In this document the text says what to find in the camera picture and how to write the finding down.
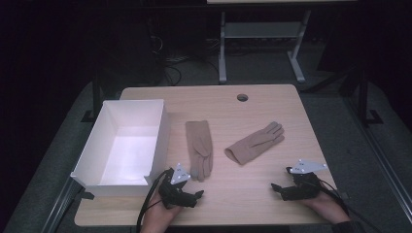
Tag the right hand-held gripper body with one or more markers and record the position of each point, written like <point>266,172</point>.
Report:
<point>302,189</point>

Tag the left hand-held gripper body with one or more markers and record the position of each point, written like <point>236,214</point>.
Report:
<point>175,191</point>

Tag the person's right hand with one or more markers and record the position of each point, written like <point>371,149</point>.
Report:
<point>328,208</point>

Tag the black metal stand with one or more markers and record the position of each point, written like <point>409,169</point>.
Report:
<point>364,97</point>
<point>96,100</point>

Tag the white box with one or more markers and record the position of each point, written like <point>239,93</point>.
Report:
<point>129,155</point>

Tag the aluminium rail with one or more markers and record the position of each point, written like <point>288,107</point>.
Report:
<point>382,152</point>
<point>60,207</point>

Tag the person's left hand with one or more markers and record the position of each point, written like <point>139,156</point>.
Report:
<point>157,216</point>

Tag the beige glove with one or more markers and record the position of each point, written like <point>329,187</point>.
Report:
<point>200,145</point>
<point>256,144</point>

